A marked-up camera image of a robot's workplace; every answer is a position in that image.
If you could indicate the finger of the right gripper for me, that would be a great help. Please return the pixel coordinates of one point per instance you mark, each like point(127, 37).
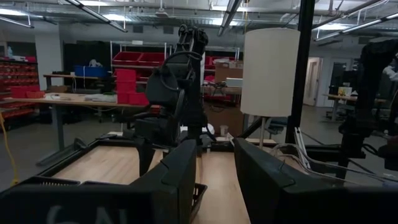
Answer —
point(145, 158)

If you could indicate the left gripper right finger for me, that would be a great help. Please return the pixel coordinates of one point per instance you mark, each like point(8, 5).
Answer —
point(311, 205)

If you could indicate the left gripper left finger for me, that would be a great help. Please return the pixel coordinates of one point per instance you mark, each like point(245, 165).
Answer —
point(93, 205)

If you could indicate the black slotted plastic basket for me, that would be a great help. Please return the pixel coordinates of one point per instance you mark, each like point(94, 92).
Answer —
point(46, 181)
point(199, 199)

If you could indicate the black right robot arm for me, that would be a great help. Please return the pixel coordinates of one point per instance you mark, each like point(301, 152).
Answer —
point(189, 77)

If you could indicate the red shelf bins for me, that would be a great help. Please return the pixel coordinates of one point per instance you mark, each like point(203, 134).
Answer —
point(140, 58)

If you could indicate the stacked red bins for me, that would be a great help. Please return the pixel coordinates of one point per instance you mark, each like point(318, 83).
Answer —
point(127, 87)

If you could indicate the long wooden workbench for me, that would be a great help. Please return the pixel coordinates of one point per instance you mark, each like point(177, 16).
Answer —
point(77, 101)

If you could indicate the metal lamp pole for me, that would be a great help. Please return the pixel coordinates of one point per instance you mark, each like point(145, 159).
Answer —
point(263, 132)

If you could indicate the blue storage bin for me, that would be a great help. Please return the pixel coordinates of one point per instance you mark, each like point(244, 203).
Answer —
point(90, 71)

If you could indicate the cardboard box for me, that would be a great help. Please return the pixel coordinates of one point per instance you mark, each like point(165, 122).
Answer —
point(227, 73)

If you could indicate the white lamp shade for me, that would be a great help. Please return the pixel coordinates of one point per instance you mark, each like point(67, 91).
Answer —
point(270, 71)

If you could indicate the red bin storage rack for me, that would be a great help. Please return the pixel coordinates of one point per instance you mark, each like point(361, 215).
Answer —
point(17, 77)

